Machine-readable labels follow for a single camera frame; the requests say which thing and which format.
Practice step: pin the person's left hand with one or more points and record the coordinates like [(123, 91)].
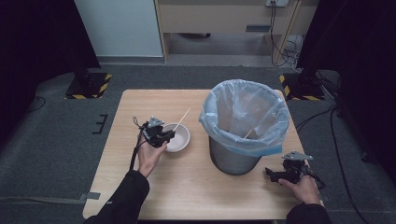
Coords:
[(149, 158)]

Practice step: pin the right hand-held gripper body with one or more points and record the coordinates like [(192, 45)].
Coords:
[(294, 166)]

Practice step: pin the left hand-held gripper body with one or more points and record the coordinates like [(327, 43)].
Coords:
[(153, 133)]

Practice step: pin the person's right hand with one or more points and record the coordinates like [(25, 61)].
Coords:
[(305, 189)]

